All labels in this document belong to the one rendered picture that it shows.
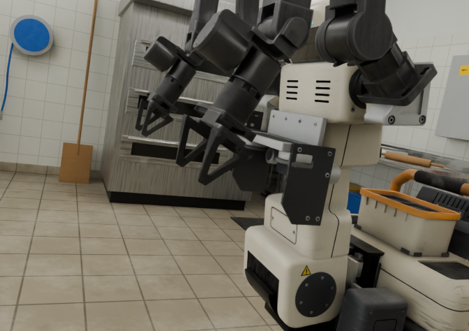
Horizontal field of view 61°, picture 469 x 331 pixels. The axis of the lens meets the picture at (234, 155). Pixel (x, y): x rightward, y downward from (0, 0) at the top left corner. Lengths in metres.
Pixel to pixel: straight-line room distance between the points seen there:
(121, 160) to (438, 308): 3.23
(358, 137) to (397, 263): 0.32
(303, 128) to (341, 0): 0.29
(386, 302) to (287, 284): 0.21
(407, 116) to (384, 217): 0.43
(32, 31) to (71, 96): 0.75
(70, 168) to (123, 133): 0.98
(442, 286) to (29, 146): 4.39
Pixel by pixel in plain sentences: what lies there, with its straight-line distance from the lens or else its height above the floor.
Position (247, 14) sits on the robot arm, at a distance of 1.06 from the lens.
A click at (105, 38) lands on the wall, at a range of 4.81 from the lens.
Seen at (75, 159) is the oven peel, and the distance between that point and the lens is 4.58.
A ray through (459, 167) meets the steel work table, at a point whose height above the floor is 0.91.
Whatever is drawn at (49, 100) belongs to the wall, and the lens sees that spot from 4.78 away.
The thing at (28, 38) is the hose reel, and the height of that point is 1.41.
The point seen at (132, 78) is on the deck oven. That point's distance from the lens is 3.80.
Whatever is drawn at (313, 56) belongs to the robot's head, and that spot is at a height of 1.23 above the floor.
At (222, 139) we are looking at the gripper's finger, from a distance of 0.52.
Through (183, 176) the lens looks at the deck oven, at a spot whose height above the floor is 0.33.
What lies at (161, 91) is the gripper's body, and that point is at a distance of 0.99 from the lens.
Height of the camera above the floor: 1.09
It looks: 7 degrees down
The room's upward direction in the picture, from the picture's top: 10 degrees clockwise
